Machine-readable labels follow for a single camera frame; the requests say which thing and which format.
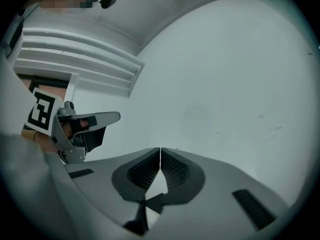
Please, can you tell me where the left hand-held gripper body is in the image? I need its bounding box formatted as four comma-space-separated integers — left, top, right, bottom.
24, 87, 88, 165

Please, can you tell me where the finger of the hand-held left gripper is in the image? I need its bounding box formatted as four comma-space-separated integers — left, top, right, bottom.
56, 111, 122, 138
82, 126, 108, 153

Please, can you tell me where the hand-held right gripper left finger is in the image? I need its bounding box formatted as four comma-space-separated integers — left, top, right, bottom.
61, 147, 161, 237

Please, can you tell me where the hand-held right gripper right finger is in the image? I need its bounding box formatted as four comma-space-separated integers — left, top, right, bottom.
147, 147, 293, 240

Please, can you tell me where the person's left forearm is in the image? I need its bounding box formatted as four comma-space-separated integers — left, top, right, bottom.
20, 128, 60, 154

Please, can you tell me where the person's left hand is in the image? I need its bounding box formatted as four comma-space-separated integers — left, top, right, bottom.
62, 118, 90, 139

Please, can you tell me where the person's white shirt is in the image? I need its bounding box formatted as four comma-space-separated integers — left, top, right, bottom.
0, 3, 76, 237

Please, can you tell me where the white stepped ceiling cornice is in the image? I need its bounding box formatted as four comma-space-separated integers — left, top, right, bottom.
13, 27, 146, 99

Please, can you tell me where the dark door frame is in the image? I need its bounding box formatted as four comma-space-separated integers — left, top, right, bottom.
16, 72, 73, 102

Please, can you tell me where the dark shoulder strap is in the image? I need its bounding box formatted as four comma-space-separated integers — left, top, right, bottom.
6, 4, 41, 59

